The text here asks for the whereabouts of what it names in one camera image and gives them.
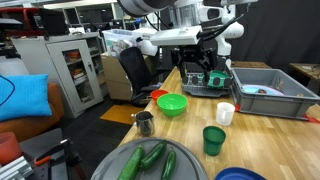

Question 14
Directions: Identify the black office chair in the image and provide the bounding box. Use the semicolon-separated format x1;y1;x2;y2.
119;46;161;108

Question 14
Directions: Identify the grey plastic crate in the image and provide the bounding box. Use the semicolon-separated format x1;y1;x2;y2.
229;67;320;121

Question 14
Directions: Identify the large green cucumber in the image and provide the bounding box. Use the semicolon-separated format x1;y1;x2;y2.
116;145;145;180

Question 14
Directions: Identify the red plastic bowl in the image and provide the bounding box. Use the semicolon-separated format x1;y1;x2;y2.
150;89;169;103

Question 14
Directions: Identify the lavender plate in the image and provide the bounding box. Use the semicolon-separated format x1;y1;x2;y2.
241;84;286;97

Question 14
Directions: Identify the silver aluminium profile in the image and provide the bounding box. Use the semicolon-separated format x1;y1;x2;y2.
0;155;34;180

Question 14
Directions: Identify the small green cucumber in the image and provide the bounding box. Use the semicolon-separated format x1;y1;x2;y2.
160;148;177;180

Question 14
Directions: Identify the blue cushion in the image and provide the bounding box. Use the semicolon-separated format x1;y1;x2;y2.
0;73;53;123

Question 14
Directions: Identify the medium green cucumber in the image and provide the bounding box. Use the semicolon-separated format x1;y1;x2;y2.
139;139;168;170

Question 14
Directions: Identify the grey round tray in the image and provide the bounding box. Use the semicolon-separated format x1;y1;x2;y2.
90;137;210;180

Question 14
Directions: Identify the clear lidded storage box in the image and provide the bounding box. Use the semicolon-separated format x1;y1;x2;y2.
101;28;158;58

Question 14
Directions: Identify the green plastic plate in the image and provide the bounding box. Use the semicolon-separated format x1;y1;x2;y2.
199;69;231;89

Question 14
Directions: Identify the orange floor mat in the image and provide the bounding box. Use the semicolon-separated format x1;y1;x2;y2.
99;104;144;126

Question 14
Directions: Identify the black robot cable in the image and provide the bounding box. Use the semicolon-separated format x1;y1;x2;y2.
196;13;248;39

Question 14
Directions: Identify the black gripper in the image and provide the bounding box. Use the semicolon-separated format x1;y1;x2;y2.
171;44;218;85

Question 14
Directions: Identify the grey metal cabinet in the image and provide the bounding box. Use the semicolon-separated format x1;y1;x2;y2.
11;32;108;119

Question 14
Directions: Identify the white plastic cup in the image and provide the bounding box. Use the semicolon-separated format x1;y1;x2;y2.
215;102;236;127

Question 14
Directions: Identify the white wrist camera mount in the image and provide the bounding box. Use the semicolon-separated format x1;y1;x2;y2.
149;25;203;47

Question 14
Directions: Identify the blue bowl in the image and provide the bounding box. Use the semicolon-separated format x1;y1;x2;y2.
214;166;268;180

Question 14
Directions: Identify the steel milk pitcher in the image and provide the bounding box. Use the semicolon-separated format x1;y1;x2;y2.
129;110;156;137

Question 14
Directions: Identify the orange handled clamp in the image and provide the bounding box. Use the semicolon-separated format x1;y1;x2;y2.
33;138;88;180

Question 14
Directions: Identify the green plastic bowl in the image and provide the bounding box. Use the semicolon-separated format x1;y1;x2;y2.
156;93;189;118

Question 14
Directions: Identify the red round container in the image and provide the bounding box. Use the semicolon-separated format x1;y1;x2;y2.
0;131;24;166

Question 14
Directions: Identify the wooden side table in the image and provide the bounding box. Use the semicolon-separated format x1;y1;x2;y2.
289;62;320;96

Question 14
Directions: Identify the beige cardboard box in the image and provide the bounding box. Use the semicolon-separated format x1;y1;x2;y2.
100;53;134;101

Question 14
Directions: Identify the orange sofa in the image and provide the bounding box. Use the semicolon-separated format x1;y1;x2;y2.
0;83;66;144

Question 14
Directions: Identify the dark green plastic cup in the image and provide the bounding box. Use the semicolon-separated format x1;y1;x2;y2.
202;125;227;157

